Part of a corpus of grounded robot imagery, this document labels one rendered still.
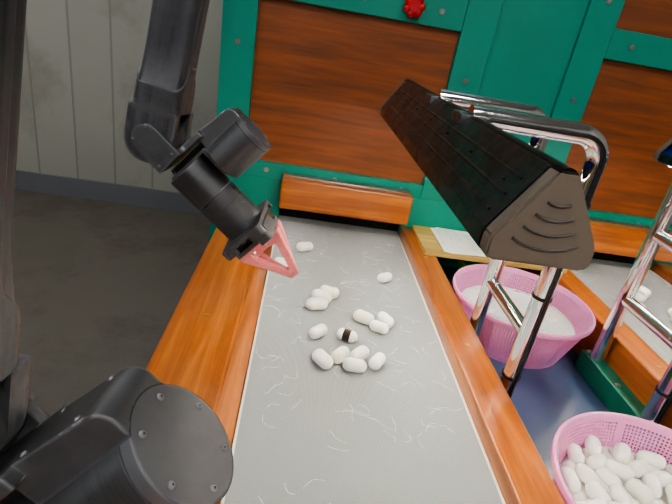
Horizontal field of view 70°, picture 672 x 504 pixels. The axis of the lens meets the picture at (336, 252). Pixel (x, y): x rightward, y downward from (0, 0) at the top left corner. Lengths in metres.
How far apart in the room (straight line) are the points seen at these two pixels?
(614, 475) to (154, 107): 0.70
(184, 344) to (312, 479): 0.25
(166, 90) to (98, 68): 2.51
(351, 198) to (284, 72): 0.31
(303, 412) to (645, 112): 1.04
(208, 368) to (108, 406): 0.42
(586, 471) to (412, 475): 0.22
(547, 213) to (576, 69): 0.88
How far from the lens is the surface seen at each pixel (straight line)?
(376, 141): 1.13
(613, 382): 0.95
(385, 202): 1.09
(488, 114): 0.56
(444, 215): 1.20
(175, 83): 0.61
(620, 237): 1.33
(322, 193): 1.07
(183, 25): 0.61
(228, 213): 0.62
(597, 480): 0.70
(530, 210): 0.35
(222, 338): 0.68
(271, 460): 0.57
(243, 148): 0.59
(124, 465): 0.22
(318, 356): 0.68
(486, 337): 0.92
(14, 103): 0.22
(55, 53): 3.20
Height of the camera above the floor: 1.17
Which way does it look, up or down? 24 degrees down
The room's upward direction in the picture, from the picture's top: 10 degrees clockwise
